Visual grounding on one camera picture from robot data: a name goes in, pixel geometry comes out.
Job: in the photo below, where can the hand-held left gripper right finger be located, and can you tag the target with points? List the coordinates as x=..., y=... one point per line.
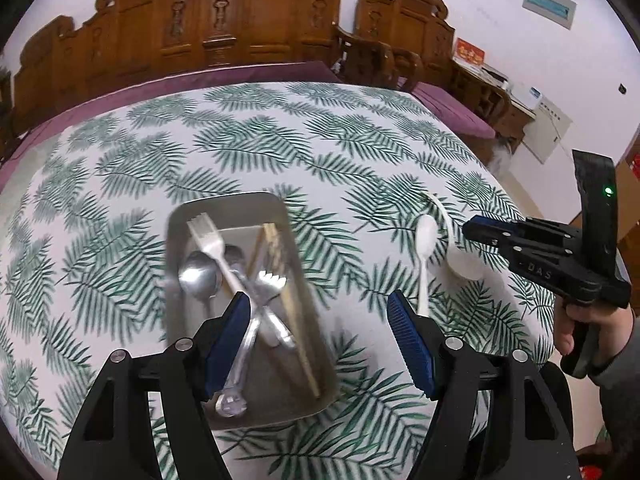
x=410, y=340

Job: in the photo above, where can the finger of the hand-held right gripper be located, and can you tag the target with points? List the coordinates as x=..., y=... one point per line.
x=492, y=220
x=482, y=232

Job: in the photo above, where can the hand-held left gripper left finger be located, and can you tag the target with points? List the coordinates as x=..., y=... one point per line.
x=227, y=340

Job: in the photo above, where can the white soup spoon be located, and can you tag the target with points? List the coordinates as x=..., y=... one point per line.
x=465, y=265

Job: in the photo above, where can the white plastic spoon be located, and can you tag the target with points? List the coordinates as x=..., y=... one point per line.
x=426, y=235

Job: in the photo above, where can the wooden chopstick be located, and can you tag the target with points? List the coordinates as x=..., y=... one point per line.
x=287, y=310
x=301, y=325

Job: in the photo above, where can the metal fork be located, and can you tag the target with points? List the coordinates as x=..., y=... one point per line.
x=212, y=250
x=270, y=285

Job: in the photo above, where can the metal tray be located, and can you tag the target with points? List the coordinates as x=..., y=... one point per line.
x=280, y=402

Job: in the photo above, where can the person's right forearm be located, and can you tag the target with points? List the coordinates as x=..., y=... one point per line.
x=622, y=385

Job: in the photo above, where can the person's right hand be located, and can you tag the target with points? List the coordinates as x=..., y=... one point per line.
x=612, y=322

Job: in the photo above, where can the white plastic bag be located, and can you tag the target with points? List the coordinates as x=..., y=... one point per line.
x=501, y=157

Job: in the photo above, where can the cardboard box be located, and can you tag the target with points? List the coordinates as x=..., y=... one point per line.
x=630, y=185

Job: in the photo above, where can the wooden side table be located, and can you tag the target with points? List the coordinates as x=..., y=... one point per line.
x=505, y=120

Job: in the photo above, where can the white board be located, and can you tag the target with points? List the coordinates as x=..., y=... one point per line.
x=549, y=130

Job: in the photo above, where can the purple armchair cushion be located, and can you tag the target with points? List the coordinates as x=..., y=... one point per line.
x=460, y=115

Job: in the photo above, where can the white box with blue label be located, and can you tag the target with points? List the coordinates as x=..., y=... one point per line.
x=526, y=96

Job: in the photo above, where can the stack of white papers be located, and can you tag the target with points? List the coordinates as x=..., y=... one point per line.
x=495, y=75

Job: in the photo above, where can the red box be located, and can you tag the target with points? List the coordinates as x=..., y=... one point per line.
x=468, y=51

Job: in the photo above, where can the leaf print tablecloth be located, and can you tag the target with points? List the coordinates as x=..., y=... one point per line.
x=150, y=170

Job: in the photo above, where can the carved wooden armchair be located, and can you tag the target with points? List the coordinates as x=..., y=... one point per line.
x=400, y=15

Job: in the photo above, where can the purple sofa cushion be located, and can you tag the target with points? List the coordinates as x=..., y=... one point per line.
x=50, y=130

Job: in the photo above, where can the carved wooden sofa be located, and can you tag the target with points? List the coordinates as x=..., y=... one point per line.
x=260, y=5

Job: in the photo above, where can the grey wall panel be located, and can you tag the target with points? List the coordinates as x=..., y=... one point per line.
x=549, y=5

